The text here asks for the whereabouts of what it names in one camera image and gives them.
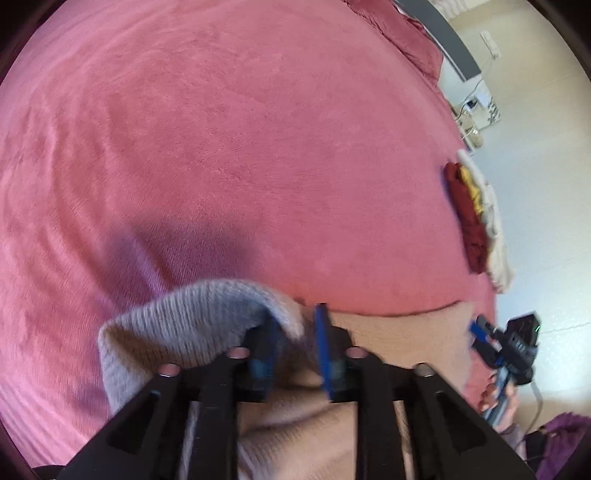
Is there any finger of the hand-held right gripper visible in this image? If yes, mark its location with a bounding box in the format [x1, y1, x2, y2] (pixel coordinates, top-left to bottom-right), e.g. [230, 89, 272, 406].
[468, 315, 500, 355]

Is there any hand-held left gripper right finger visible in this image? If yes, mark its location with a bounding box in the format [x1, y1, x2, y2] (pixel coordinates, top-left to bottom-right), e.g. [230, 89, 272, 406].
[313, 302, 539, 480]

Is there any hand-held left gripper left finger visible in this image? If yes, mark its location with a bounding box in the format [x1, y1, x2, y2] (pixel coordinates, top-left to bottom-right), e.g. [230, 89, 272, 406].
[65, 318, 282, 480]

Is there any person's right hand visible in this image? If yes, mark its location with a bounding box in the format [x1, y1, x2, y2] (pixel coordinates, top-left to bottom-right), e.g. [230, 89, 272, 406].
[480, 376, 520, 428]

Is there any cream fleece garment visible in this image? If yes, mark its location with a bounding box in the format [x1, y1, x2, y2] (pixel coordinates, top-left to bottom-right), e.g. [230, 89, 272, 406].
[457, 150, 515, 294]

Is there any dark red garment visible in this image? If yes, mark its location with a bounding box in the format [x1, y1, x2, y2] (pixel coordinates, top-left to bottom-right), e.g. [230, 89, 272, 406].
[444, 161, 490, 273]

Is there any purple garment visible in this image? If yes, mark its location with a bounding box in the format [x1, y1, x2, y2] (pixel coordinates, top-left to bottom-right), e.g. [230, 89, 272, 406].
[526, 412, 591, 480]

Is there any yellow garment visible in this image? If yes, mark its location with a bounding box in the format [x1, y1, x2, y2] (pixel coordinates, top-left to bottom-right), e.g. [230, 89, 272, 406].
[457, 165, 485, 217]

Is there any pink bed blanket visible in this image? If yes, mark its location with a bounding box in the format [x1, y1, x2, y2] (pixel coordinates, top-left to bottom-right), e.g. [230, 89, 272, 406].
[0, 0, 499, 472]

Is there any white nightstand with clutter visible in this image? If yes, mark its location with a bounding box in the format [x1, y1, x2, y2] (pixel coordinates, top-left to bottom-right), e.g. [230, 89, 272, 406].
[450, 88, 502, 151]

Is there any grey and white headboard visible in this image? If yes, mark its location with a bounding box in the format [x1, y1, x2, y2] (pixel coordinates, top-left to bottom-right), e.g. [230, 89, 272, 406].
[392, 0, 483, 84]

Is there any dusty pink pillow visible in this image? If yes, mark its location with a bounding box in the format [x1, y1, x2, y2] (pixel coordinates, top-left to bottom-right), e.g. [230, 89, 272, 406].
[346, 0, 444, 86]

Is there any white wall switch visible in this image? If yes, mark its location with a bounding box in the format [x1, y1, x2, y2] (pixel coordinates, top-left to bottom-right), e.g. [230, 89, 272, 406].
[480, 30, 502, 58]

